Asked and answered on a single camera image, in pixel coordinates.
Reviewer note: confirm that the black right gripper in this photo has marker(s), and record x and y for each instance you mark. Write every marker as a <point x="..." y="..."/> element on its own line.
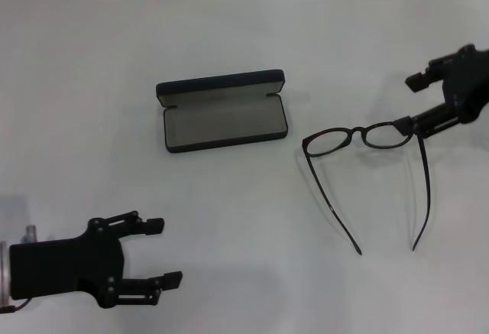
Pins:
<point x="470" y="85"/>

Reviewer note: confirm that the black glasses case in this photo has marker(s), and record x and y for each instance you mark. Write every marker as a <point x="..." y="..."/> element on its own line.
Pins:
<point x="225" y="124"/>

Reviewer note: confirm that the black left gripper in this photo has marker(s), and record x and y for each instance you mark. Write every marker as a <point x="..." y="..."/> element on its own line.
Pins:
<point x="65" y="269"/>

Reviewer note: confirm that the black-framed glasses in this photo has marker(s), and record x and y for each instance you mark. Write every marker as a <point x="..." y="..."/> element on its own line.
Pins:
<point x="357" y="130"/>

